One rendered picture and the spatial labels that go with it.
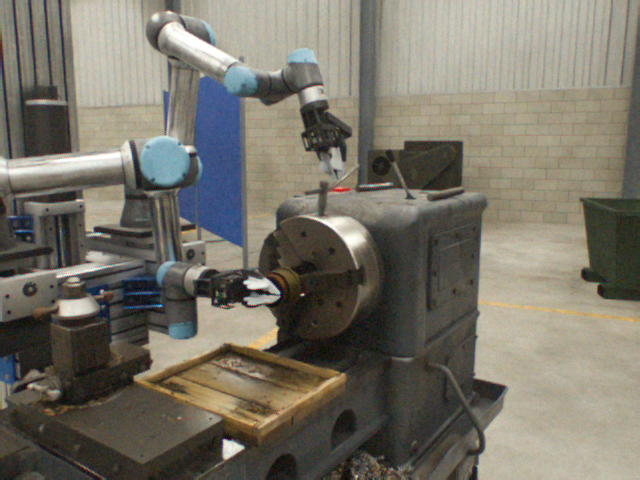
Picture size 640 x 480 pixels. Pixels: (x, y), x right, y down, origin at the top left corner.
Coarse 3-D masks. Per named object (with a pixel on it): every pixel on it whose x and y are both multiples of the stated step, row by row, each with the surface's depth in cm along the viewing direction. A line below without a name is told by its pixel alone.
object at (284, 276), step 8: (272, 272) 130; (280, 272) 129; (288, 272) 130; (272, 280) 126; (280, 280) 127; (288, 280) 128; (296, 280) 130; (280, 288) 125; (288, 288) 128; (296, 288) 129; (280, 296) 126; (288, 296) 128; (296, 296) 130; (264, 304) 129; (272, 304) 127; (280, 304) 127; (288, 304) 132
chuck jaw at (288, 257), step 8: (272, 232) 138; (280, 232) 140; (264, 240) 140; (272, 240) 139; (280, 240) 138; (288, 240) 140; (272, 248) 139; (280, 248) 136; (288, 248) 139; (272, 256) 137; (280, 256) 135; (288, 256) 137; (296, 256) 139; (272, 264) 134; (280, 264) 133; (288, 264) 135; (296, 264) 137; (304, 264) 142
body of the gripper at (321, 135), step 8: (312, 104) 145; (320, 104) 146; (328, 104) 149; (304, 112) 146; (312, 112) 148; (320, 112) 149; (304, 120) 147; (312, 120) 147; (320, 120) 148; (304, 128) 146; (312, 128) 145; (320, 128) 144; (328, 128) 146; (336, 128) 149; (304, 136) 148; (312, 136) 147; (320, 136) 144; (328, 136) 145; (336, 136) 148; (304, 144) 147; (312, 144) 147; (320, 144) 145; (328, 144) 145
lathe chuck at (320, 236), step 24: (312, 216) 137; (336, 216) 141; (312, 240) 136; (336, 240) 132; (360, 240) 136; (264, 264) 146; (336, 264) 133; (360, 264) 131; (360, 288) 131; (312, 312) 139; (336, 312) 135; (360, 312) 135; (312, 336) 140
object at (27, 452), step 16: (0, 416) 101; (0, 432) 99; (16, 432) 97; (32, 432) 95; (0, 448) 93; (16, 448) 93; (32, 448) 94; (48, 448) 91; (64, 448) 90; (224, 448) 90; (240, 448) 90; (0, 464) 91; (16, 464) 93; (32, 464) 94; (48, 464) 91; (64, 464) 88; (80, 464) 86; (96, 464) 86; (192, 464) 86; (208, 464) 86; (224, 464) 87; (240, 464) 90
